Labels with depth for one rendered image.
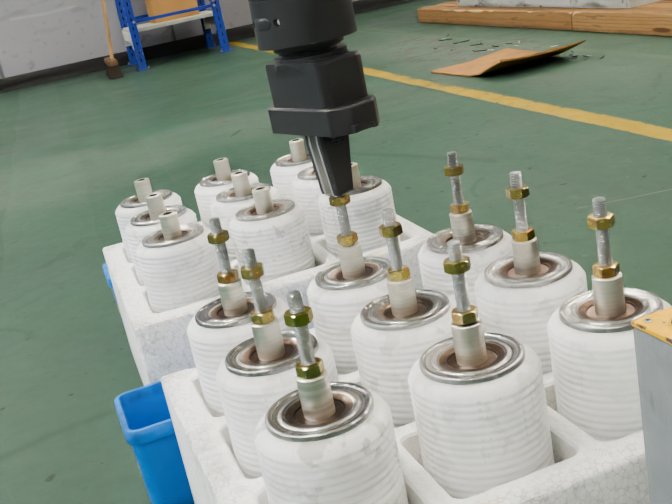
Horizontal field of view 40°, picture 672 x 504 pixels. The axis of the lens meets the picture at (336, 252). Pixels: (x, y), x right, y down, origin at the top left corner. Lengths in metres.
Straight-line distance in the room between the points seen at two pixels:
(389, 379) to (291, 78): 0.27
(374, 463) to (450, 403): 0.07
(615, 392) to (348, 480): 0.21
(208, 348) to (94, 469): 0.42
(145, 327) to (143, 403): 0.09
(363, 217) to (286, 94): 0.35
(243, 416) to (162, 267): 0.41
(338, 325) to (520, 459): 0.26
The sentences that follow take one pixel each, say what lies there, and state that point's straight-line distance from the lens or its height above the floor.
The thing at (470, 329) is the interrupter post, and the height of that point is 0.28.
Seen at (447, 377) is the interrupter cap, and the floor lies 0.25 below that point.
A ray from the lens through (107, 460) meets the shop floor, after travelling 1.22.
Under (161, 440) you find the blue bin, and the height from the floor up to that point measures 0.10.
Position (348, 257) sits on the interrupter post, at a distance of 0.87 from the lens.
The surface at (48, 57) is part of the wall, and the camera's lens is 6.88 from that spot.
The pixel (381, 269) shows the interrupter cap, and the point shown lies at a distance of 0.88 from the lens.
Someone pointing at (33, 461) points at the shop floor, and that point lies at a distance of 1.29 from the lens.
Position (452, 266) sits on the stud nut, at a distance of 0.65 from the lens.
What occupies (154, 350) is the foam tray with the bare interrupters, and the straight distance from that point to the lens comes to 1.11.
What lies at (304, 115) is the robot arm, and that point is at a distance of 0.82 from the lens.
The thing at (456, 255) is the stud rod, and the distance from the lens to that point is 0.65.
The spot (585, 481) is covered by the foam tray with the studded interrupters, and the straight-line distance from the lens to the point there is 0.67.
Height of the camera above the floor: 0.55
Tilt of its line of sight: 18 degrees down
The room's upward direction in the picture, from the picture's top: 11 degrees counter-clockwise
